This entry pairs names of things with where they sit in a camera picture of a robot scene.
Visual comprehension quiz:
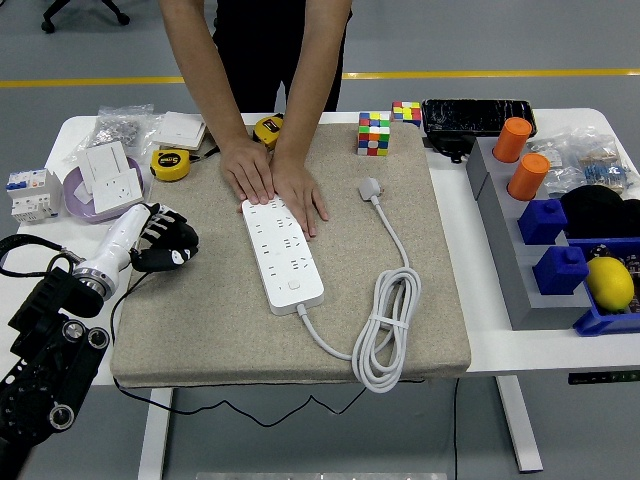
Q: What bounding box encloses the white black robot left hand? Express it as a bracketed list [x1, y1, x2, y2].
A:
[79, 201, 201, 284]

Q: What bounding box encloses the person's right hand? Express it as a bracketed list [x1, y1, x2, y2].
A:
[218, 137, 277, 205]

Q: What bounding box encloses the person's left hand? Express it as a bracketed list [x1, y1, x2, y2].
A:
[269, 152, 330, 239]

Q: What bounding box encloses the white power strip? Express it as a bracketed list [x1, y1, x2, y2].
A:
[240, 197, 326, 317]

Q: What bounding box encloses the thin black plug cord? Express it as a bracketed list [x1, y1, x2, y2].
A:
[108, 272, 369, 429]

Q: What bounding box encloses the dark circuit board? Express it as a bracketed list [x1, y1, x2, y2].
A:
[617, 253, 640, 315]

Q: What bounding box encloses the purple bowl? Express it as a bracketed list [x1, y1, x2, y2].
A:
[62, 155, 153, 225]

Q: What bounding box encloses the yellow black tape measure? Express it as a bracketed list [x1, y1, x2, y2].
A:
[149, 148, 193, 182]
[252, 113, 285, 151]

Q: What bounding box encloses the beige fabric mat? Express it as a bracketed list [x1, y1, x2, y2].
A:
[109, 122, 474, 389]

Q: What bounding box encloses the large colourful puzzle cube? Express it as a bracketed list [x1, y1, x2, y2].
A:
[356, 110, 393, 157]

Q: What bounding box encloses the white circuit breaker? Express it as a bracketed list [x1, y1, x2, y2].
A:
[5, 168, 64, 225]

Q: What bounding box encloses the clear bag of screws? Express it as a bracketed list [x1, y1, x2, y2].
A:
[74, 103, 164, 161]

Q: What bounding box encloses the person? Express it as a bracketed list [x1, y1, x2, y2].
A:
[212, 0, 354, 114]

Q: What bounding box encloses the small colourful puzzle cube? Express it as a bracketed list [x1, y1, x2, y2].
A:
[391, 100, 424, 127]

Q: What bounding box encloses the black small device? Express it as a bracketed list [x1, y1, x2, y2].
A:
[423, 132, 476, 165]

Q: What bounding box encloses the black wrapped box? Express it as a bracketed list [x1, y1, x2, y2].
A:
[421, 98, 539, 139]

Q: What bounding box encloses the orange cylinder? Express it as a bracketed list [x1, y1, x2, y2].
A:
[492, 117, 534, 164]
[507, 153, 551, 202]

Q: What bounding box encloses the black office chair base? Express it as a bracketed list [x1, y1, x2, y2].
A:
[40, 0, 132, 35]

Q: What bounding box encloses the grey block holder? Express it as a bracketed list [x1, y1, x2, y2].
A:
[465, 135, 594, 331]

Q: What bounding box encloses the blue block with knob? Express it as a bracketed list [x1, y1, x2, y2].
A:
[532, 245, 590, 297]
[517, 198, 570, 246]

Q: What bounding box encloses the clear bag of white parts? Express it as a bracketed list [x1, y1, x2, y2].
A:
[527, 134, 584, 197]

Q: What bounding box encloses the black cloth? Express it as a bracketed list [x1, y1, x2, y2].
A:
[558, 184, 640, 240]

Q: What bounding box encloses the clear bag of blue resistors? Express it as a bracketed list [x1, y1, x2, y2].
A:
[569, 124, 640, 196]

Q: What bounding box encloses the yellow lemon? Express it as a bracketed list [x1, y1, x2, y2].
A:
[584, 257, 636, 314]

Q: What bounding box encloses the blue plastic bin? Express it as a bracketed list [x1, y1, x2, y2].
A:
[564, 237, 640, 337]

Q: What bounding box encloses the black table control panel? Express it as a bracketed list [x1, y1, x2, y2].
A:
[567, 370, 640, 386]

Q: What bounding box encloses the white wall socket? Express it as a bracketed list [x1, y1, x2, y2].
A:
[91, 168, 146, 211]

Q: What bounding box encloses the white power strip cable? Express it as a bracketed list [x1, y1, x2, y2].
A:
[295, 177, 424, 395]

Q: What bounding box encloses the white switch panel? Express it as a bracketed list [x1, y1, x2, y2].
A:
[75, 140, 132, 196]

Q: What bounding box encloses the white flat switch plate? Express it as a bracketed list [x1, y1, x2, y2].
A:
[149, 110, 207, 151]

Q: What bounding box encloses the black hanging cable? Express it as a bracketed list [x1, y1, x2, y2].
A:
[452, 377, 461, 480]

